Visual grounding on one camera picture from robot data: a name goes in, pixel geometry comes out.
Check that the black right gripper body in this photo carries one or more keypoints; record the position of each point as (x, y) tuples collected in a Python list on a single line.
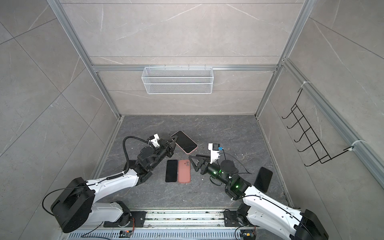
[(207, 162)]

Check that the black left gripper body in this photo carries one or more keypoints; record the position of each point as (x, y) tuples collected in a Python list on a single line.
[(166, 148)]

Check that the pink phone case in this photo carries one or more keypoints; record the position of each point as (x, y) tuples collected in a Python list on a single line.
[(184, 171)]

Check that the black phone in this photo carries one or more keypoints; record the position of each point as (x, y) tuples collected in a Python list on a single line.
[(185, 142), (171, 171)]

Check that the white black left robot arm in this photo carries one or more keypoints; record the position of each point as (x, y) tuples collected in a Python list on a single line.
[(78, 204)]

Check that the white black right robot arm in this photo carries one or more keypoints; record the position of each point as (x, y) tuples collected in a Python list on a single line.
[(257, 208)]

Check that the black pad left side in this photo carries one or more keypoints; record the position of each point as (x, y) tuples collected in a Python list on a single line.
[(129, 164)]

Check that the black pad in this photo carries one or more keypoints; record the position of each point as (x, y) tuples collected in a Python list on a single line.
[(263, 179), (129, 164)]

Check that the black pad right side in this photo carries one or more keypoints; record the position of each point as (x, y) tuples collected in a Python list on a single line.
[(263, 179)]

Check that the small circuit board right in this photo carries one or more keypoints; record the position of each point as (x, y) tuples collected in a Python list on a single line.
[(247, 235)]

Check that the small circuit board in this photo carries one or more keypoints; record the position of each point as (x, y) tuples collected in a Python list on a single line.
[(247, 235), (126, 234)]

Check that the small circuit board left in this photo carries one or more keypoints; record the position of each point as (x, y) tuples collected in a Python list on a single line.
[(126, 234)]

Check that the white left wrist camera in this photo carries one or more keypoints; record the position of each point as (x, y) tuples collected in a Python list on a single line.
[(153, 141)]

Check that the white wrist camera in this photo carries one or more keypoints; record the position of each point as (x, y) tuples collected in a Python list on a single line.
[(215, 152), (153, 141)]

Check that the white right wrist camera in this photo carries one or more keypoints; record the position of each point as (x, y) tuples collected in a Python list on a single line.
[(215, 152)]

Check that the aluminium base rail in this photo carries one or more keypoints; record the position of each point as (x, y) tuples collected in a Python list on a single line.
[(183, 224)]

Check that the white wire mesh basket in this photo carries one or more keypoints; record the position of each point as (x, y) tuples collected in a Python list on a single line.
[(178, 80)]

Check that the black wire hook rack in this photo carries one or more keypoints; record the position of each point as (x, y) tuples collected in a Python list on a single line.
[(313, 142)]

